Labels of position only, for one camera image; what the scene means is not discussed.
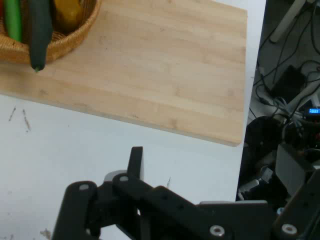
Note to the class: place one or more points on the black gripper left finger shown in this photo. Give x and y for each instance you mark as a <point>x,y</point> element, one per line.
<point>155,200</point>

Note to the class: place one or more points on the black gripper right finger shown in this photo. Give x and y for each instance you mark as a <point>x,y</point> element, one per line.
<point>302,210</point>

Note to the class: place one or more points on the dark green cucumber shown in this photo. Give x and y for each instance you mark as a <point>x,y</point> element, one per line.
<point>40,32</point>

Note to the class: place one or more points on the grey metal box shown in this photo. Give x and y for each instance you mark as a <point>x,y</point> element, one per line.
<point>291,170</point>

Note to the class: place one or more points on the black round base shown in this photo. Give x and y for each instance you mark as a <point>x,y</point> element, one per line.
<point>262,135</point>

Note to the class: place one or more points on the device with blue display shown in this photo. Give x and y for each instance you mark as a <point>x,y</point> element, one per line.
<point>312,110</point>

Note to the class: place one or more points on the bamboo cutting board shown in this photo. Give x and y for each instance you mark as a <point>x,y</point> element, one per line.
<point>155,75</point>

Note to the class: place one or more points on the black power box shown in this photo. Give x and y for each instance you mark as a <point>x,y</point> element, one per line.
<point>288,81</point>

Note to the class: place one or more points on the woven wicker basket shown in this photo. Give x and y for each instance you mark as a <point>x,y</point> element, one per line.
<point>67,40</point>

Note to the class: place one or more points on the white table leg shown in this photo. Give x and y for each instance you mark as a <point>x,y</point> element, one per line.
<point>287,20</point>

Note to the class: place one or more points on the yellow bell pepper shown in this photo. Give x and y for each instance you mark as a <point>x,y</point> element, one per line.
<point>68,15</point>

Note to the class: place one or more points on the light green cucumber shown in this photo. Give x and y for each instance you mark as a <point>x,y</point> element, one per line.
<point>13,20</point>

